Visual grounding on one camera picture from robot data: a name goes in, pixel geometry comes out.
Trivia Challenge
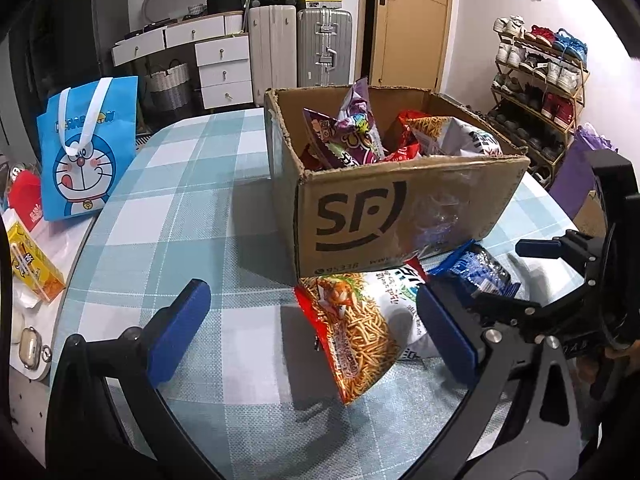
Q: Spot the blue cartoon tote bag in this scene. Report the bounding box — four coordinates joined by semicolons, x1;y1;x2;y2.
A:
36;76;140;222

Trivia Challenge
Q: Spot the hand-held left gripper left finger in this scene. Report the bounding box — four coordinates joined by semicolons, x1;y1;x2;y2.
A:
45;279;226;480

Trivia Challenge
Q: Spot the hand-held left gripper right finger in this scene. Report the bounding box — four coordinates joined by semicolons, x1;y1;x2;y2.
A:
405;280;583;480

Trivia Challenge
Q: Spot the grey white woven basket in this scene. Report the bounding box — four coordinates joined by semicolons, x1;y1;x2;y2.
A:
147;60;193;113

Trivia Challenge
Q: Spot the small cardboard box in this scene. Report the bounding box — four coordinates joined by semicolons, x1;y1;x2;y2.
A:
575;192;608;236

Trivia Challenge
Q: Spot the purple bag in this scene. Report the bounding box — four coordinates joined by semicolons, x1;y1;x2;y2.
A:
550;122;618;221

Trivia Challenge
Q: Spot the purple snack packet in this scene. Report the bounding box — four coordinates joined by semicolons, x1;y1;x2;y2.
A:
302;108;361;171
336;77;386;163

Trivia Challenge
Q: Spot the metal shoe rack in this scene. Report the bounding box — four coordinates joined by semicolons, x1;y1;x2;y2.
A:
490;30;591;191

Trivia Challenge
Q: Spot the red noodle snack bag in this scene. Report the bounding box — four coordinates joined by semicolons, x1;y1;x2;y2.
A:
294;260;443;406

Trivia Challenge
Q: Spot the yellow box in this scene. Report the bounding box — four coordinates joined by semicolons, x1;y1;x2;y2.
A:
7;222;67;303

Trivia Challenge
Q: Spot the brown cardboard box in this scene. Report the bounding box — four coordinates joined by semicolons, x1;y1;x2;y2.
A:
264;85;531;281

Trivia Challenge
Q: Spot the group of shoes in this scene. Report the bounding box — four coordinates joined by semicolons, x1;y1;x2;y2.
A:
492;15;591;161

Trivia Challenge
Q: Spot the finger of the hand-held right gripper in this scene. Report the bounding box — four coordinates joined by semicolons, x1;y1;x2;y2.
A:
515;230;603;276
470;287;598;343

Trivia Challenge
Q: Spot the wooden door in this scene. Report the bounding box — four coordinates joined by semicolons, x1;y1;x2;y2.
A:
367;0;453;93

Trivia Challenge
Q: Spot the white drawer cabinet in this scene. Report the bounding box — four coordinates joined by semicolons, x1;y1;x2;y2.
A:
111;12;253;111

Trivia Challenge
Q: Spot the white noodle snack packet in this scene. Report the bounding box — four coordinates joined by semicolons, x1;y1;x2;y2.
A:
407;116;503;157

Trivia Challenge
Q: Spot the red pouch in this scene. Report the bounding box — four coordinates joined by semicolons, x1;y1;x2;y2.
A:
9;170;43;233

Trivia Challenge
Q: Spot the checked teal white tablecloth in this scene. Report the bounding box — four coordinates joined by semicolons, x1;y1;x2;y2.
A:
50;107;601;480

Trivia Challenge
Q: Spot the silver suitcase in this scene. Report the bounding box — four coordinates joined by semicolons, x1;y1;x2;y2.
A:
296;8;354;87

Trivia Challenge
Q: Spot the dark grey cabinet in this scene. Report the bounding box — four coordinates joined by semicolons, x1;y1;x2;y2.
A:
50;0;131;91

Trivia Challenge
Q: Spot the white earbuds case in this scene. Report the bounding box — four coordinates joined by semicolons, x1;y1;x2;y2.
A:
14;335;51;373

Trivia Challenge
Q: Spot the beige suitcase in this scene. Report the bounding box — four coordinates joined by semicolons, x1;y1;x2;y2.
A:
248;5;298;108

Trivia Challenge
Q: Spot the blue snack packet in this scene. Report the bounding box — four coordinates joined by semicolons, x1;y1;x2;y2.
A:
427;240;521;301

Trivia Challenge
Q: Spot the red snack packet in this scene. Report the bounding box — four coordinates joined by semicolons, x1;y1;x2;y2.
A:
396;110;426;143
381;142;421;163

